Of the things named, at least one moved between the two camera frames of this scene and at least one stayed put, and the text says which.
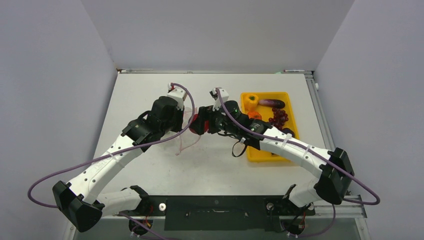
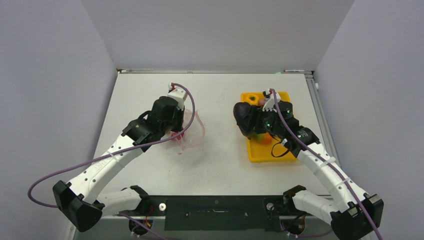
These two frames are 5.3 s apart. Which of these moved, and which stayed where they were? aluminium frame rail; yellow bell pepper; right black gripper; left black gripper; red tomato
Moved: red tomato; right black gripper
Stayed: left black gripper; yellow bell pepper; aluminium frame rail
